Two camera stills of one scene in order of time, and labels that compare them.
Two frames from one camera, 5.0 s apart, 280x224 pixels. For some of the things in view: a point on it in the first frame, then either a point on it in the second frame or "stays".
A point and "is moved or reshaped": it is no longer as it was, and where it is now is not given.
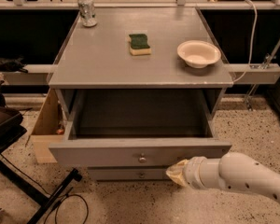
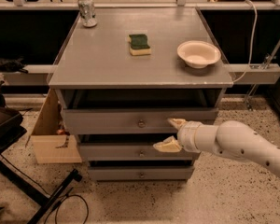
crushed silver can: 87,10 stays
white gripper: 193,173 → 187,135
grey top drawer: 137,127 is moved or reshaped
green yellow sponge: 139,45 stays
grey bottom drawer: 129,174 stays
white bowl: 198,53 stays
